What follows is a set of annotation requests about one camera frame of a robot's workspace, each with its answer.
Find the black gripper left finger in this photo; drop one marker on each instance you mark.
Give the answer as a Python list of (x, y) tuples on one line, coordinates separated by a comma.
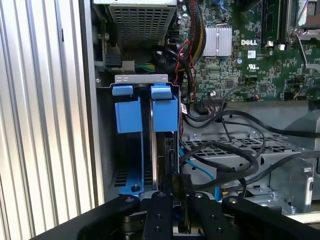
[(160, 215)]

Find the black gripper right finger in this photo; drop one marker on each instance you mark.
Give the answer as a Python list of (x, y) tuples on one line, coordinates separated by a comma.
[(275, 222)]

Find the hard disk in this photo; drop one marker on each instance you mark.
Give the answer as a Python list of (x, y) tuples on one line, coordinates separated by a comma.
[(162, 117)]

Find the metal disk bay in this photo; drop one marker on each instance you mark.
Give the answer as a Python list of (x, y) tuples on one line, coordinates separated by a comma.
[(105, 125)]

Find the black RAM slot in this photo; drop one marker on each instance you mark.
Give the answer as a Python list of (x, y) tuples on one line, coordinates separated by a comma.
[(283, 22), (263, 22)]

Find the grey metal drive cage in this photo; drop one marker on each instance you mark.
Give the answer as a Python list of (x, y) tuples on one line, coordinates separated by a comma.
[(275, 155)]

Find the green Dell motherboard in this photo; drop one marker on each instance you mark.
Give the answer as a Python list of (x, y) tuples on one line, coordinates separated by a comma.
[(250, 75)]

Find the grey metal PC case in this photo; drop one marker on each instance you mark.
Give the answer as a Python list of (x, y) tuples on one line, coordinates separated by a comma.
[(87, 75)]

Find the silver chipset heatsink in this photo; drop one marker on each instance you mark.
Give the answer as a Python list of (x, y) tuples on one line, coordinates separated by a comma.
[(217, 40)]

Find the silver perforated power supply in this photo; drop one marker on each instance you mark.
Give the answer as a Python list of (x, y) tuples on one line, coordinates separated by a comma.
[(140, 22)]

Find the CPU socket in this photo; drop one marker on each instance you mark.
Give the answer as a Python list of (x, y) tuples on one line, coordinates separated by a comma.
[(310, 12)]

